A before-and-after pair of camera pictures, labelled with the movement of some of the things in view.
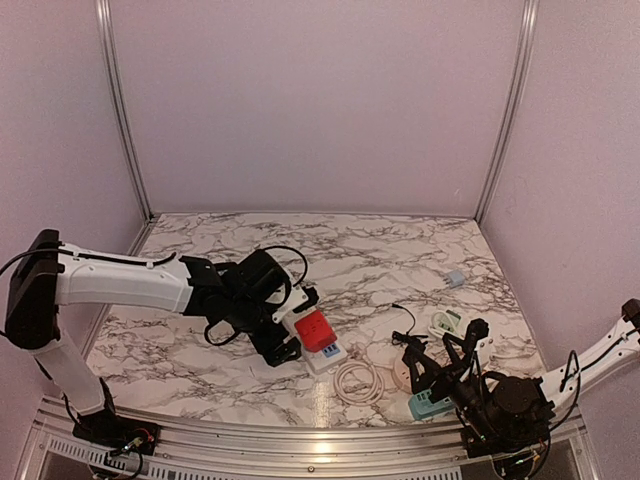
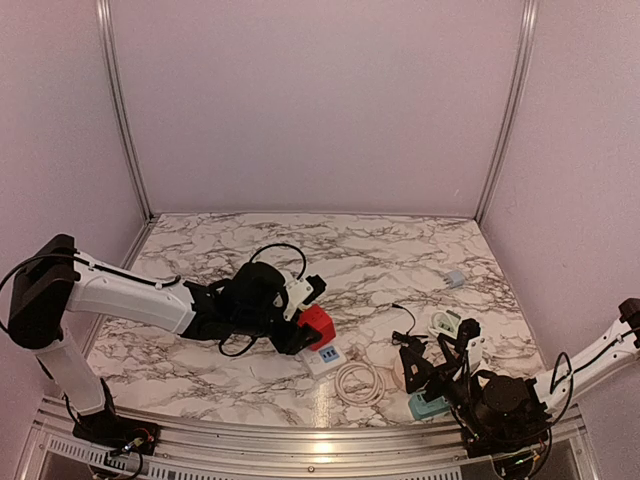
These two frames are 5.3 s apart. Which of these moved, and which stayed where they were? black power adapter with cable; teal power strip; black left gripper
Moved: black left gripper
Stayed: black power adapter with cable; teal power strip
